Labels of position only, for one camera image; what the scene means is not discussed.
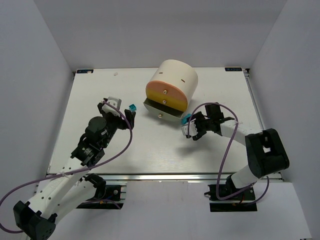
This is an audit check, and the small teal square lego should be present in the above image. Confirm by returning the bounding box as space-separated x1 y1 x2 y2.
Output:
128 104 137 112

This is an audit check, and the long teal lego brick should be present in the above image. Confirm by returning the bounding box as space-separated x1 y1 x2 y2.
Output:
181 113 192 125

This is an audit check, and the yellow drawer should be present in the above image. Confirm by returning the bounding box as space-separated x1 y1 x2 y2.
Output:
146 90 188 112

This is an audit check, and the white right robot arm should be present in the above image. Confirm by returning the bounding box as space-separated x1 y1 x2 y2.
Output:
181 102 290 201

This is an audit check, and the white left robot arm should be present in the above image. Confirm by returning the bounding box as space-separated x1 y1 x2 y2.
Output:
13 100 136 240

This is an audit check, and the left blue corner label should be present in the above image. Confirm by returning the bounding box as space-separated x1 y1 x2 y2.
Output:
76 69 94 74

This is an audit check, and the blue corner label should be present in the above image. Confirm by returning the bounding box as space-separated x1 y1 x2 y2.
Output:
224 67 243 72
76 69 94 74

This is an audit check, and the right blue corner label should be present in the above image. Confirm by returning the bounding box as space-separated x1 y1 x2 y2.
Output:
224 67 243 72

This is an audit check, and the cream cylindrical drawer container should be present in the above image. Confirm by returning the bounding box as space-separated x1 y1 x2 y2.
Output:
149 59 198 105

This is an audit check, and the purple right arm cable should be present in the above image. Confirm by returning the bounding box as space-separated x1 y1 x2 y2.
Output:
184 101 270 202

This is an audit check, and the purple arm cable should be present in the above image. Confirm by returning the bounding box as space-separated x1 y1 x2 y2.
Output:
184 101 270 202
0 99 135 234

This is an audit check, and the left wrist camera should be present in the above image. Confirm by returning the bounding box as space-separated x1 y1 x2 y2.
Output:
101 96 122 117

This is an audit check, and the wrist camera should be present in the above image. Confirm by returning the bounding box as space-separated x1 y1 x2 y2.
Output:
101 96 122 117
181 121 198 139

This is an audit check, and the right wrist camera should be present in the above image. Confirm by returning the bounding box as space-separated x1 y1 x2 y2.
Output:
181 121 198 139

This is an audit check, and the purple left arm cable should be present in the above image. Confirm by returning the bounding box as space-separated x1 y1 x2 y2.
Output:
0 99 135 234

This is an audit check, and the aluminium front rail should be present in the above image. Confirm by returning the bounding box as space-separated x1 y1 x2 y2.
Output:
46 172 283 182

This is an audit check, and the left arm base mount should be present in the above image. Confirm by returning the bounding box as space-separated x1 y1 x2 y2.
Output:
77 173 127 210

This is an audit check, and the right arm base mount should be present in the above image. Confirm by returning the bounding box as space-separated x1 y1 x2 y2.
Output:
204 176 258 213

